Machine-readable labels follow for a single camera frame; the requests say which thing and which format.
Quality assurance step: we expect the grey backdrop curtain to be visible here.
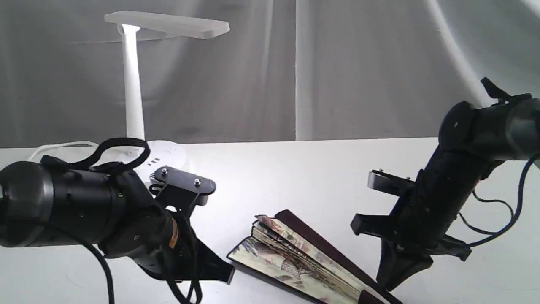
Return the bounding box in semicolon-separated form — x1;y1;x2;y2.
0;0;539;148

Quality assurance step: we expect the white desk lamp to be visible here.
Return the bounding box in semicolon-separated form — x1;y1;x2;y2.
104;11;231;186

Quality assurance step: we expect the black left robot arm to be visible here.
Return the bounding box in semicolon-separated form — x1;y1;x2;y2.
1;161;235;283

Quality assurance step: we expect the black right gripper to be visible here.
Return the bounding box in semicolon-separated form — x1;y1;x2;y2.
351;169;471;292

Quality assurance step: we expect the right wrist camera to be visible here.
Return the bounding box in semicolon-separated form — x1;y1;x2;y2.
367;170;416;197

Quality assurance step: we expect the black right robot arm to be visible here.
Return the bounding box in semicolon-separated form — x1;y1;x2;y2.
351;77;540;291

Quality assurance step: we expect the white lamp power cord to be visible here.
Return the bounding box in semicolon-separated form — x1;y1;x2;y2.
27;141;102;163

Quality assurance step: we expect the painted paper folding fan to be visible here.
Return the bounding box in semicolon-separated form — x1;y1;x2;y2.
227;210;400;304

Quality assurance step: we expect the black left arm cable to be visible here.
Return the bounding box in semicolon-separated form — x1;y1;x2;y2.
40;137;203;304

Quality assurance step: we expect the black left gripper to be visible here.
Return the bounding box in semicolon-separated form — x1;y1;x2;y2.
135;211;235;284

